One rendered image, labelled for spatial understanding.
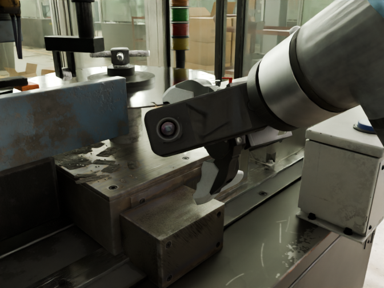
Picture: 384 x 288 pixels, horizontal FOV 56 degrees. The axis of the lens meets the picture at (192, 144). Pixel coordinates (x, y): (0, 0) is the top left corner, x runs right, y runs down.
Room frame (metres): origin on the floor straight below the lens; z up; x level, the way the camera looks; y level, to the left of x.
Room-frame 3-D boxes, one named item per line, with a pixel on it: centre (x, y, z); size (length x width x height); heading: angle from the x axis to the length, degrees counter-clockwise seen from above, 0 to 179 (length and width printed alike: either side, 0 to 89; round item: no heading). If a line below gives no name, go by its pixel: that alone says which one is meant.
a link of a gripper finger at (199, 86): (0.40, -0.01, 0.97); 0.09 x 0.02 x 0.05; 33
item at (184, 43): (0.89, 0.03, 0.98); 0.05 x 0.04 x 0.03; 46
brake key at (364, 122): (0.50, -0.27, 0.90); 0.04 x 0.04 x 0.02
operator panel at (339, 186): (0.57, -0.31, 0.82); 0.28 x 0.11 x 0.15; 136
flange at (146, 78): (0.60, 0.12, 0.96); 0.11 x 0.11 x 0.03
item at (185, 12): (0.89, 0.03, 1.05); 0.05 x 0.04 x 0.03; 46
